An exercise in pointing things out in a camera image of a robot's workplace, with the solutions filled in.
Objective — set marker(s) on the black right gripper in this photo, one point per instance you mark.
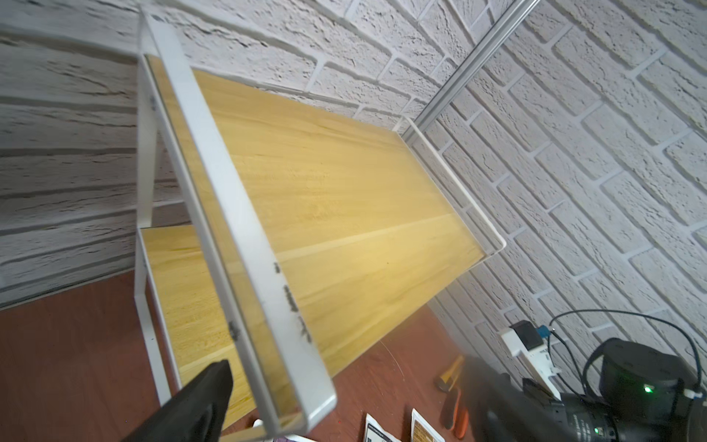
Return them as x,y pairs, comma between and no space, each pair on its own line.
584,419

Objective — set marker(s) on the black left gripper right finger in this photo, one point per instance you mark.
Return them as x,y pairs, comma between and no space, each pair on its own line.
500,412

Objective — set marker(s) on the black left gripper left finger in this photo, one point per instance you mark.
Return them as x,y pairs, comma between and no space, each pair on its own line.
196,413

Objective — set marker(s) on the yellow coffee bag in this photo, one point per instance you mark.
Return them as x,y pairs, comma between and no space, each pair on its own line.
422,431
375,433

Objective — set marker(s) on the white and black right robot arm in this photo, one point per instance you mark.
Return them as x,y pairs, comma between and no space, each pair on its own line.
642,395

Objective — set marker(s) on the yellow utility knife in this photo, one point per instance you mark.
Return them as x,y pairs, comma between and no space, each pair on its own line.
447,380

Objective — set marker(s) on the orange handled pliers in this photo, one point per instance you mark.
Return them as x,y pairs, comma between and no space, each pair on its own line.
455,415

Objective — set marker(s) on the white frame wooden two-tier shelf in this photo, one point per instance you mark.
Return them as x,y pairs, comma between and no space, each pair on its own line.
279,237

